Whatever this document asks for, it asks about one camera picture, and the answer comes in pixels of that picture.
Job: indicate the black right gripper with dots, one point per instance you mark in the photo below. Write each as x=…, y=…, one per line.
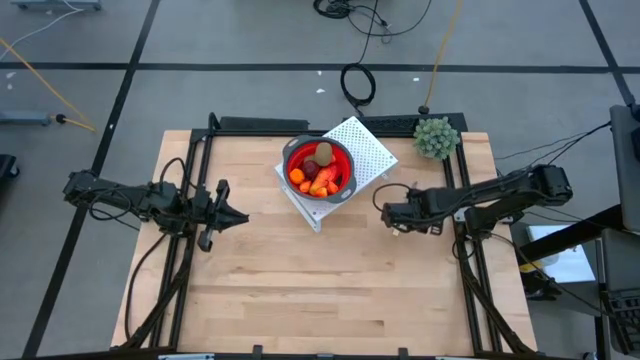
x=422, y=212

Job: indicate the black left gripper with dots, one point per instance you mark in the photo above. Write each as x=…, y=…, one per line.
x=207, y=210

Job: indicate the red colander bowl grey rim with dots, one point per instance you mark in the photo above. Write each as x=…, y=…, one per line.
x=346, y=161

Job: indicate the red yellow mango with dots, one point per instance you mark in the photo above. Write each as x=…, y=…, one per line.
x=326, y=176

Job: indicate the orange fruit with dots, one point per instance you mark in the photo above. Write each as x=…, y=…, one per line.
x=296, y=176

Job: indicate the dark red pomegranate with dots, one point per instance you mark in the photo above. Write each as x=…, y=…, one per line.
x=311, y=169

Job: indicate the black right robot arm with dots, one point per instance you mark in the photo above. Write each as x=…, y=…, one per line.
x=500, y=191

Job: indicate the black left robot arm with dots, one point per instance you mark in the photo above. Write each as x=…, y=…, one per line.
x=125, y=197

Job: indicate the white perforated metal shelf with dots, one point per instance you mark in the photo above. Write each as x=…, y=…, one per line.
x=370, y=150

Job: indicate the green potted plant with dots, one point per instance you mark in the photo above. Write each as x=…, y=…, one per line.
x=436, y=138

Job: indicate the black perforated box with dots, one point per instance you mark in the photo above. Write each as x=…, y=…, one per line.
x=390, y=124

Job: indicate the black table clamp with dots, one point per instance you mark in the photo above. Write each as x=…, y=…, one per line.
x=257, y=351
x=403, y=352

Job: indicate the white sheet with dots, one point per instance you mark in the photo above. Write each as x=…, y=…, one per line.
x=565, y=255

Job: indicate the grey floor base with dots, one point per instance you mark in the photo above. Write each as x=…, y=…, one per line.
x=25, y=118
x=55, y=4

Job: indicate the black floor object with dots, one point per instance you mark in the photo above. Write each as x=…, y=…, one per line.
x=7, y=166

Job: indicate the grey desk monitor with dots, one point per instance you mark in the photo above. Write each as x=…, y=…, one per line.
x=625, y=165

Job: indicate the black keyboard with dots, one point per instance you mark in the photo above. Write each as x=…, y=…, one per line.
x=625, y=320

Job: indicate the silver metal bracket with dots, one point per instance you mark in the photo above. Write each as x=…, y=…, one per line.
x=460, y=216

